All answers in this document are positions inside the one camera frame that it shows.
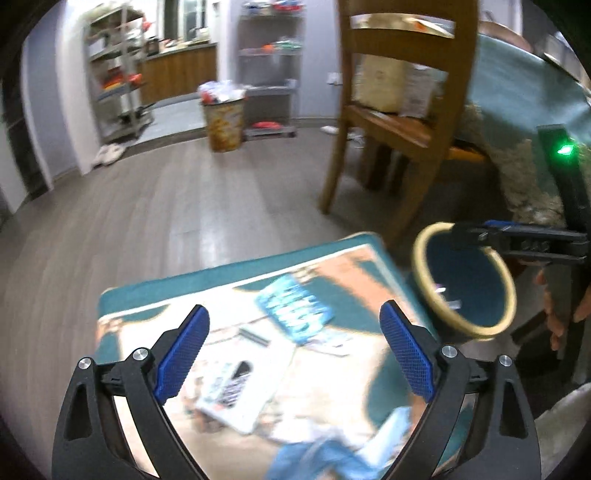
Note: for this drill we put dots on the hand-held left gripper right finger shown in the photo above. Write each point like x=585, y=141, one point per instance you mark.
x=411, y=355

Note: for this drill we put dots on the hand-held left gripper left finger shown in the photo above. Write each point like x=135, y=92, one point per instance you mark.
x=182, y=364

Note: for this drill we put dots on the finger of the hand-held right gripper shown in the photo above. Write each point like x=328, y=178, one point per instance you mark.
x=466, y=236
x=497, y=225

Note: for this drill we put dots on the dark blue yellow-rimmed bin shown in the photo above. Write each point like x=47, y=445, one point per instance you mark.
x=461, y=286

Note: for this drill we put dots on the white medicine box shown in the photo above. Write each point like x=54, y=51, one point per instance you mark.
x=240, y=406

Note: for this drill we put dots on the blue snack packet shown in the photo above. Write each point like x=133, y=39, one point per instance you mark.
x=295, y=309

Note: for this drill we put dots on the blue face mask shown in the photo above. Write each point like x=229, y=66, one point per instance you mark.
x=323, y=457

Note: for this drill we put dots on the person's right hand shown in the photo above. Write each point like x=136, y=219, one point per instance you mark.
x=554, y=318

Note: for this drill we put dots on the table with teal tablecloth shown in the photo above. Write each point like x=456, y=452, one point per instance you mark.
x=508, y=92

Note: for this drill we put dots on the wooden chair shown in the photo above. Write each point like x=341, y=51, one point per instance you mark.
x=397, y=124

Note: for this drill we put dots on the white carton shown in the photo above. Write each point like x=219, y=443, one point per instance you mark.
x=420, y=92

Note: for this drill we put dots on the white power strip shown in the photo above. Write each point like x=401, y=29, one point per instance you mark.
x=330, y=129

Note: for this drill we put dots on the white cloth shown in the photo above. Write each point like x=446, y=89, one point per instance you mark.
x=563, y=438

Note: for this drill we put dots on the brown paper bag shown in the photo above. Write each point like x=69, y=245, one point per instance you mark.
x=381, y=83

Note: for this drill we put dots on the white slipper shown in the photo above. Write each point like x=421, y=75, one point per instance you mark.
x=115, y=152
x=101, y=158

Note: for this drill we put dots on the red plastic object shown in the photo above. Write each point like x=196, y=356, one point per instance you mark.
x=267, y=125

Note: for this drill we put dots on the floral waste bin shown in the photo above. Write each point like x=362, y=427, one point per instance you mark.
x=224, y=127

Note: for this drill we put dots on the grey plastic shelf rack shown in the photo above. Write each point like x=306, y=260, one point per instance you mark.
x=270, y=92

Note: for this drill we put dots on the heap of crumpled wrappers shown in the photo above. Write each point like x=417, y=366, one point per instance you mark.
x=221, y=92

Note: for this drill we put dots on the metal kitchen rack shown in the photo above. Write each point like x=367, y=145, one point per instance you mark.
x=117, y=83

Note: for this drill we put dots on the wooden kitchen counter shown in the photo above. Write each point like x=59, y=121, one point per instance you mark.
x=180, y=74

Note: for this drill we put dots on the white wall socket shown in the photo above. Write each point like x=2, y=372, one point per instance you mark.
x=334, y=78

